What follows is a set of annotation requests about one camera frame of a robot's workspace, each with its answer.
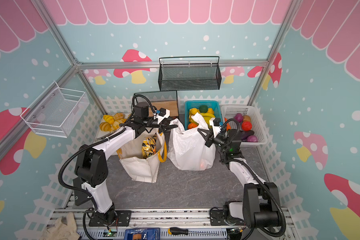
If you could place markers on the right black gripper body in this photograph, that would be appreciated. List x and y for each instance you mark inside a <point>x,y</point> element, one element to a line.
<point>211,140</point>

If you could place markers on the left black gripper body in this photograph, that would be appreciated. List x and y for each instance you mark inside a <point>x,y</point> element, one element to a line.
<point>151,122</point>

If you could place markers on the gold black snack bag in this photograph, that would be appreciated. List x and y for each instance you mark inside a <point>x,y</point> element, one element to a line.
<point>149,145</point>

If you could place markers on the white plastic grocery bag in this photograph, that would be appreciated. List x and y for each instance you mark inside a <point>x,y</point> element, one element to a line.
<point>187,149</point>

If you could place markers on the white canvas tote bag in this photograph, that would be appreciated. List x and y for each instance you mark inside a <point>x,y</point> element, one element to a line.
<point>138,168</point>

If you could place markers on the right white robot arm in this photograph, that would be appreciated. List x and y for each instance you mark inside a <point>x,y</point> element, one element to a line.
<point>260,208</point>

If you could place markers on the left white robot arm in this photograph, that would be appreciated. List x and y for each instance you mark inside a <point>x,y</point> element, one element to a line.
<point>91,160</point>

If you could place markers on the yellow banana bunch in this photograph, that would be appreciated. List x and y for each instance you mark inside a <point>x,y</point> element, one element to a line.
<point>206,117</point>

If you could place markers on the orange fruit left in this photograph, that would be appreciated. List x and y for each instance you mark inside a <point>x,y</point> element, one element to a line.
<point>192,125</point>

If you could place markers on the teal plastic fruit basket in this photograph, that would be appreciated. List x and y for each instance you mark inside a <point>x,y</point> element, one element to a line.
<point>214,108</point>

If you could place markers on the red tomato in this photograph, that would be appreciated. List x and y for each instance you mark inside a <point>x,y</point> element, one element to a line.
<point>246,126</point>

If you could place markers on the purple onion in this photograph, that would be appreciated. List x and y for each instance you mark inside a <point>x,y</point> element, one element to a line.
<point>239,117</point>

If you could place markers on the green avocado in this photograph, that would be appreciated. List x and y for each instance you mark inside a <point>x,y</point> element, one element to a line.
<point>203,109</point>

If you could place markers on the yellow lemon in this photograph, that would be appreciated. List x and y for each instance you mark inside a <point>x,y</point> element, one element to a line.
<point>193,111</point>

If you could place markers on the brown potato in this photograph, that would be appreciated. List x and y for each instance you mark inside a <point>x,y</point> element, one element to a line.
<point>247,118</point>

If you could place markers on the white plastic vegetable basket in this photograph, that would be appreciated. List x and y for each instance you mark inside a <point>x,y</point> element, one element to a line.
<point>229,111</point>

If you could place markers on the striped bread roll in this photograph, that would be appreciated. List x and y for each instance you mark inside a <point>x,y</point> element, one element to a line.
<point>109,119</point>

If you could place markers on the blue electronics box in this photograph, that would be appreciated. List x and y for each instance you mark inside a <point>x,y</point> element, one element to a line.
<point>143,234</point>

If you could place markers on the beige cloth rag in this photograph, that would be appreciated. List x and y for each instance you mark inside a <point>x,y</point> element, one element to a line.
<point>62,231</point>

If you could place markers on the black wire snack shelf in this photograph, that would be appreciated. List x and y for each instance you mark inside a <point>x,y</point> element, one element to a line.
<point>167,100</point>

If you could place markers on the black mesh wall basket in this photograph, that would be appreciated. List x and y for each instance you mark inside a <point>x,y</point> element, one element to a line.
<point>196,73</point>

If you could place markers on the white wire wall basket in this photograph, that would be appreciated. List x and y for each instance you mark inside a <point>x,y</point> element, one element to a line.
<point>56,111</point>

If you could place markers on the black handled screwdriver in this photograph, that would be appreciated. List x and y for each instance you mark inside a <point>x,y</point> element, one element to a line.
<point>175,231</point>

